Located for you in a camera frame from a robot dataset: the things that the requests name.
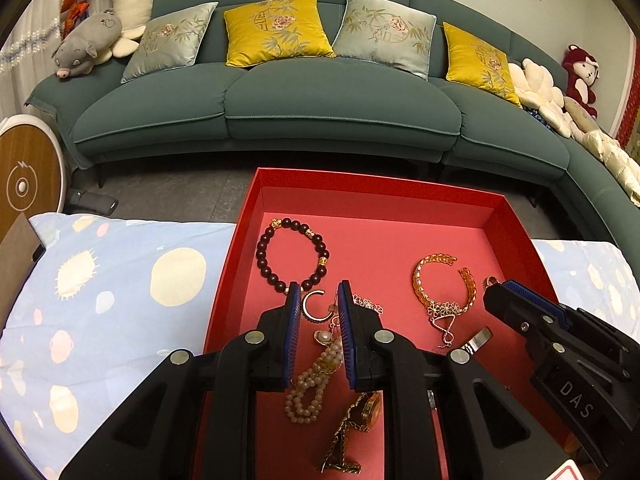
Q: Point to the pale blue embroidered pillow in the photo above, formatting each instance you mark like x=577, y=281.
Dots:
x=170, y=42
x=385, y=32

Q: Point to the brown board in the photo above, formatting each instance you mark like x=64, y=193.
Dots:
x=17, y=260

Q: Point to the long white plush toy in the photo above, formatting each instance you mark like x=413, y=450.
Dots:
x=130, y=5

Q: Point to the grey stand foot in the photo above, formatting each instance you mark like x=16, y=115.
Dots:
x=95, y=202

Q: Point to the hoop earring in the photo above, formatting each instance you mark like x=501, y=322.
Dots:
x=306, y=310

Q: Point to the cream quilt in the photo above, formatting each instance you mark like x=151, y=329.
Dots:
x=615, y=160

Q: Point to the blue printed tablecloth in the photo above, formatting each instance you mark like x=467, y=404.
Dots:
x=120, y=300

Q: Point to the gold wrist watch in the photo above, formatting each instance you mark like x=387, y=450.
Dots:
x=350, y=425

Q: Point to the red cardboard box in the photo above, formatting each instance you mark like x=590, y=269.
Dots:
x=375, y=240

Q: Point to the yellow embroidered pillow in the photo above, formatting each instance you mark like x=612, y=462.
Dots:
x=275, y=30
x=480, y=62

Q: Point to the dark green sofa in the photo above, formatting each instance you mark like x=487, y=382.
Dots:
x=340, y=105

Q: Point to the small beige cushion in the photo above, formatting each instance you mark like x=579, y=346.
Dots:
x=580, y=115

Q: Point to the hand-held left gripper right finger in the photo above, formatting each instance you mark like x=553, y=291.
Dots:
x=346, y=335

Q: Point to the orange ribbon bow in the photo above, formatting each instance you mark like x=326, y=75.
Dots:
x=75, y=10

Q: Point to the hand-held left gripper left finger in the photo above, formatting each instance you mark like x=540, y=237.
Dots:
x=292, y=335

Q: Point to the dark blue patterned cushion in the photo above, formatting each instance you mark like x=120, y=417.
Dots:
x=537, y=116

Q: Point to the grey plush pig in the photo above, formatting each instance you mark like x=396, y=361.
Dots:
x=87, y=42

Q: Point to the red bordered wall painting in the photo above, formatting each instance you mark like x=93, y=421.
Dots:
x=631, y=120

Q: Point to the red plush monkey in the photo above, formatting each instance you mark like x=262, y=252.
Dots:
x=582, y=80

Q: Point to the white flower cushion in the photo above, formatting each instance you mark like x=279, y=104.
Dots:
x=537, y=90

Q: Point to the round wooden white-rimmed panel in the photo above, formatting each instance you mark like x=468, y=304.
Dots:
x=25, y=180

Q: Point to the silver tinsel garland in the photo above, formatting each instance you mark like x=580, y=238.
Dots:
x=25, y=45

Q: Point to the small silver pendant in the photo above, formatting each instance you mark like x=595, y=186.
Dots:
x=477, y=341

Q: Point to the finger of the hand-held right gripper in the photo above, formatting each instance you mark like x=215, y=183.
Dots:
x=537, y=300
x=515, y=312

